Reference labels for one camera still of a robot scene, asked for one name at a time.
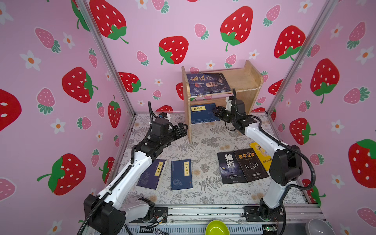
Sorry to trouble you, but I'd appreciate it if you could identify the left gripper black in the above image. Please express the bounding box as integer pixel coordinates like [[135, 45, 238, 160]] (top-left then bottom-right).
[[159, 123, 187, 149]]

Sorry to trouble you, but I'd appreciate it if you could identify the navy book yellow label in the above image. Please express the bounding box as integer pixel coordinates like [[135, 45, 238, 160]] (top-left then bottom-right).
[[191, 103, 220, 124]]

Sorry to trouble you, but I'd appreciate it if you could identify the blue book yellow label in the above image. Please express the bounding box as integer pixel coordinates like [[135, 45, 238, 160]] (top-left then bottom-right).
[[170, 159, 193, 191]]

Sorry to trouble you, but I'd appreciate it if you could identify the dark blue portrait cover book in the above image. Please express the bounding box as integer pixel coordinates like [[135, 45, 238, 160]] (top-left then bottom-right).
[[187, 73, 231, 97]]

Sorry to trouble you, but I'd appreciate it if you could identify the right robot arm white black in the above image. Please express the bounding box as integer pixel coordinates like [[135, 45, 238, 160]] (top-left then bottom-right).
[[213, 89, 316, 221]]

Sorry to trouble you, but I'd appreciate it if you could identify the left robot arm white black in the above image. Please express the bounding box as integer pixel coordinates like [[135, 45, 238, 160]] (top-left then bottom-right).
[[77, 109, 189, 235]]

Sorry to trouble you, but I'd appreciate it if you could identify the wooden two-tier shelf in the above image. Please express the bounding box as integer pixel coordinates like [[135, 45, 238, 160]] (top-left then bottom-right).
[[181, 60, 263, 142]]

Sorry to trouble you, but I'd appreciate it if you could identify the purple-navy book yellow label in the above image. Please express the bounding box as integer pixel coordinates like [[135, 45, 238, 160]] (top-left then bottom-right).
[[137, 159, 166, 190]]

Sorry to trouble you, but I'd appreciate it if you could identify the yellow cartoon cover book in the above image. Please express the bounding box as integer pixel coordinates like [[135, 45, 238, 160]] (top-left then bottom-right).
[[250, 142, 272, 171]]

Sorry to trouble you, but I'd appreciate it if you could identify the black antler cover book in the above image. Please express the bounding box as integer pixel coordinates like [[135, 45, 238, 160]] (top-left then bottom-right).
[[234, 148, 269, 183]]

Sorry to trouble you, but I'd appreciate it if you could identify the black wolf cover book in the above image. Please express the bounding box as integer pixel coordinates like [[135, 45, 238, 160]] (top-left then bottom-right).
[[217, 152, 247, 185]]

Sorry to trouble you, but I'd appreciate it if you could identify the green bowl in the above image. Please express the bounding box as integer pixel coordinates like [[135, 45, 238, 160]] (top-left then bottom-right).
[[205, 220, 230, 235]]

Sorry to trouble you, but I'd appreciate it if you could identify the grey bowl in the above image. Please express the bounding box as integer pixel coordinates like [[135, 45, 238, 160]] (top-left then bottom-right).
[[305, 219, 335, 235]]

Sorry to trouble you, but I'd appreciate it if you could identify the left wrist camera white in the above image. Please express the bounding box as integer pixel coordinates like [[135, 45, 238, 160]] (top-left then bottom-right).
[[158, 112, 171, 121]]

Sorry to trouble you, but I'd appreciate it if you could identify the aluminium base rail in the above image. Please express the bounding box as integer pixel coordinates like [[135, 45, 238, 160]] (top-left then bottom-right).
[[116, 204, 326, 235]]

